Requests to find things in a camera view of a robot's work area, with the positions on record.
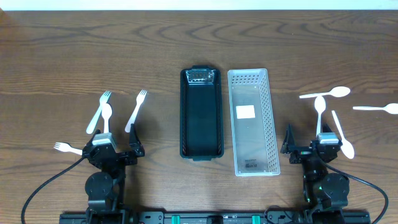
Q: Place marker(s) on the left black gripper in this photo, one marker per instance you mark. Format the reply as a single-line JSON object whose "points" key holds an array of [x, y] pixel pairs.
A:
{"points": [[116, 156]]}

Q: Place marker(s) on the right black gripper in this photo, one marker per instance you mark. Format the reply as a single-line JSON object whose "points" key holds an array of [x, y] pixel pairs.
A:
{"points": [[306, 152]]}

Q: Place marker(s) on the white spoon vertical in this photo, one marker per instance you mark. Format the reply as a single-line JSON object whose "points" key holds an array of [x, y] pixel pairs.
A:
{"points": [[320, 107]]}

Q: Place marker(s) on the white spoon diagonal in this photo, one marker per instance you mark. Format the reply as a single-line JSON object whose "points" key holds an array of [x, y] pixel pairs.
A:
{"points": [[346, 148]]}

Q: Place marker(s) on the white spoon horizontal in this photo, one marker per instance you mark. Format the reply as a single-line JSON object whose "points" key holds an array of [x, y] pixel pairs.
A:
{"points": [[338, 92]]}

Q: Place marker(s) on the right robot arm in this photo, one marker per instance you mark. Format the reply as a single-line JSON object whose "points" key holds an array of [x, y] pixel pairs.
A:
{"points": [[326, 193]]}

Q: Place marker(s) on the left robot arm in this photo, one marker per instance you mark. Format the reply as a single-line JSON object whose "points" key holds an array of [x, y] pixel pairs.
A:
{"points": [[105, 189]]}

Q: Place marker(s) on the white spoon on left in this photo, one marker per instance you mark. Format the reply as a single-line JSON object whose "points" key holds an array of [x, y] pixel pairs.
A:
{"points": [[106, 114]]}

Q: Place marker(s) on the white spoon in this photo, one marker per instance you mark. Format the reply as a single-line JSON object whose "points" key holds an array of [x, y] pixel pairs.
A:
{"points": [[391, 108], [106, 114]]}

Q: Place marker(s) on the mint green plastic fork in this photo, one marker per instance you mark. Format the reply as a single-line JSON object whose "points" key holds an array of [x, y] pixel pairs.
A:
{"points": [[103, 99]]}

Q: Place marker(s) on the white plastic fork upright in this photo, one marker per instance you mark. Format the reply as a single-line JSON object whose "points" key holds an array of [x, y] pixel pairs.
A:
{"points": [[139, 101]]}

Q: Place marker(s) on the clear perforated plastic basket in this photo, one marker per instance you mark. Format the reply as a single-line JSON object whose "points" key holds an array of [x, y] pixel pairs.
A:
{"points": [[252, 123]]}

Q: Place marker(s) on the white plastic fork lower left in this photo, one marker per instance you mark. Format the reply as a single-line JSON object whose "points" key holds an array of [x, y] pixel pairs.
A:
{"points": [[65, 147]]}

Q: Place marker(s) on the white spoon far right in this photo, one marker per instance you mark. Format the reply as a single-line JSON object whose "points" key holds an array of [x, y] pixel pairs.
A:
{"points": [[391, 108]]}

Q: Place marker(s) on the black perforated plastic basket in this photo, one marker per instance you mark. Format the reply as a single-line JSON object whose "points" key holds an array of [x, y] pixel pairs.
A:
{"points": [[201, 113]]}

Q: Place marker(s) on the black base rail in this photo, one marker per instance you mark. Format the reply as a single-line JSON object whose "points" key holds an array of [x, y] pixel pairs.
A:
{"points": [[267, 217]]}

